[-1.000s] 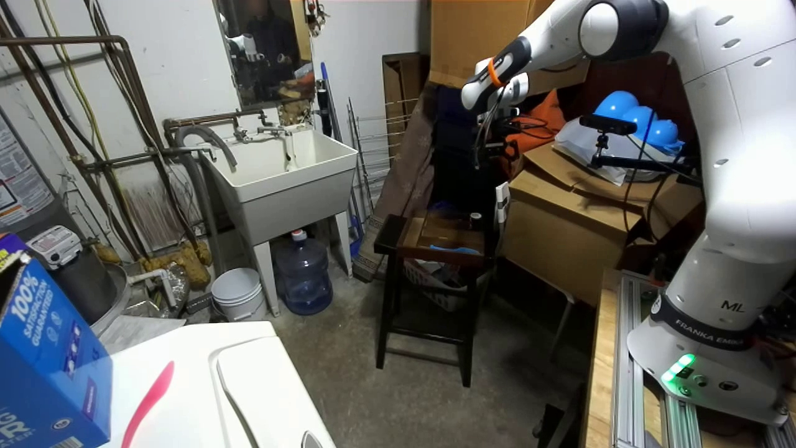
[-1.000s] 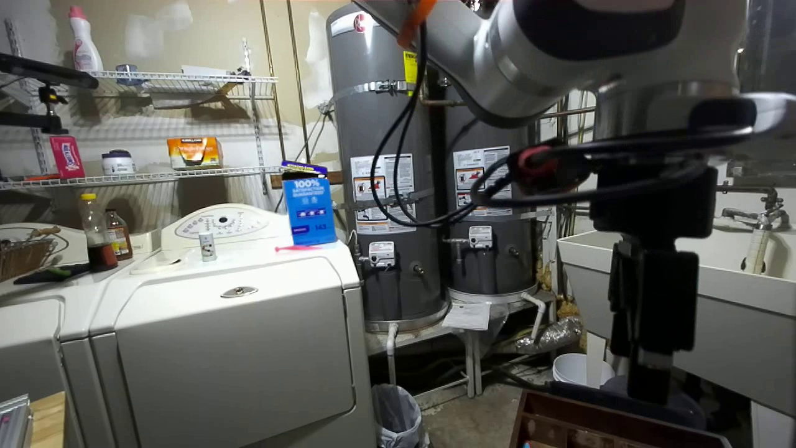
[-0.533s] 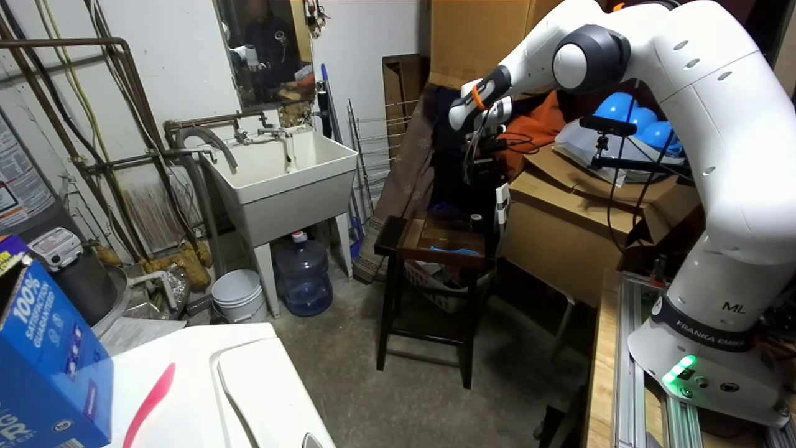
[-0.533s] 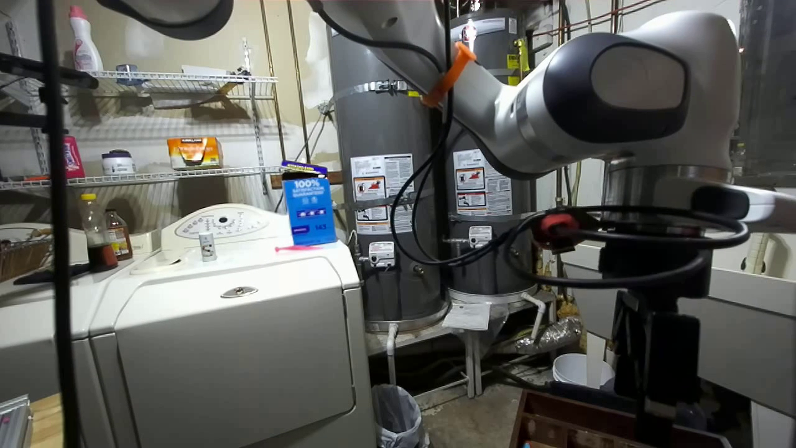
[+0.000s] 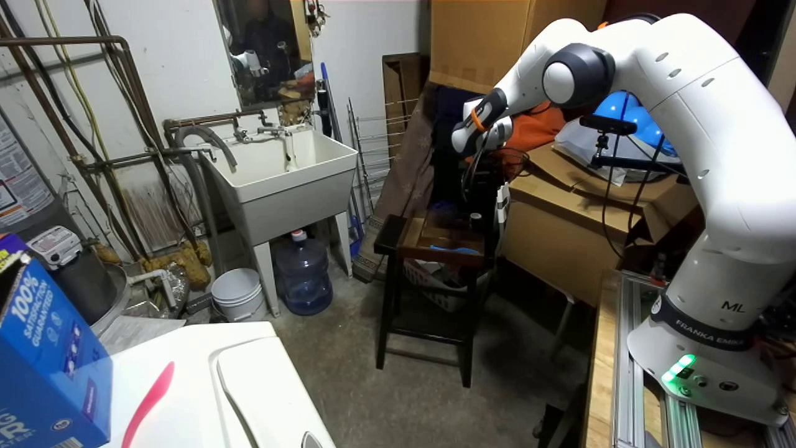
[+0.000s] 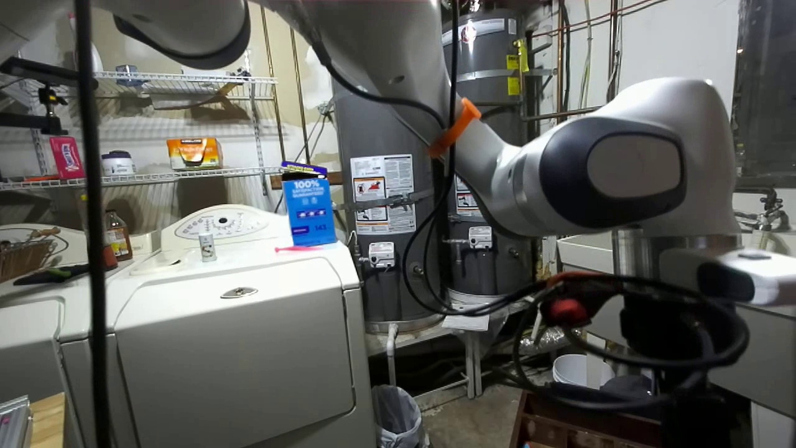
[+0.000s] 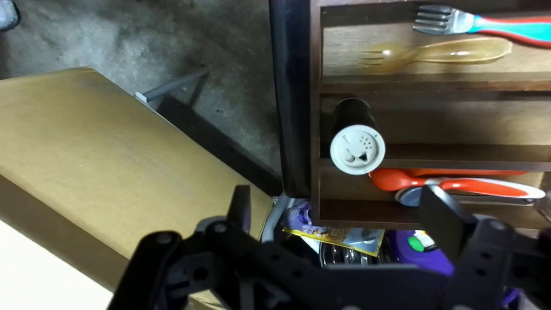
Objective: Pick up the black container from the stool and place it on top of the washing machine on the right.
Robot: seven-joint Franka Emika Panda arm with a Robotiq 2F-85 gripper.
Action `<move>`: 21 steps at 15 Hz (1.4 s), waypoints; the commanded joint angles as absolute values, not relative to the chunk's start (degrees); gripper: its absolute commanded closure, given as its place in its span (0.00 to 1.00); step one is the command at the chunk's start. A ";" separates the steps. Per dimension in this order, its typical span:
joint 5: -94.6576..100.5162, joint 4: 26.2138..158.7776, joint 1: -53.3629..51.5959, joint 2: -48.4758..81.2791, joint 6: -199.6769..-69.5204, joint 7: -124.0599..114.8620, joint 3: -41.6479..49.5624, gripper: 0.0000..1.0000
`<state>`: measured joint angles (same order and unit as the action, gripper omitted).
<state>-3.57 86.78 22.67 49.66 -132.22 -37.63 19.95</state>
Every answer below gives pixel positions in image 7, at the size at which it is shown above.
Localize orange plastic spoon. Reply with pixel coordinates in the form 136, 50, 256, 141
370, 169, 545, 200

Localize teal red handled fork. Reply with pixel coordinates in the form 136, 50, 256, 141
413, 3, 551, 48

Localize purple snack packet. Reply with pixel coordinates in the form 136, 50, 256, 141
282, 196, 523, 308

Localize black wooden stool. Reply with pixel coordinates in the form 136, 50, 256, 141
268, 0, 309, 196

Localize cardboard box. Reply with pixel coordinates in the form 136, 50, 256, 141
0, 65, 275, 310

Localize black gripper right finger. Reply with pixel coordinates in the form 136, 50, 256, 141
420, 184, 477, 253

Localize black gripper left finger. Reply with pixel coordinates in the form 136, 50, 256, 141
227, 184, 251, 231

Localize wooden cutlery tray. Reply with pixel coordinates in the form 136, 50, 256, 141
309, 0, 551, 229

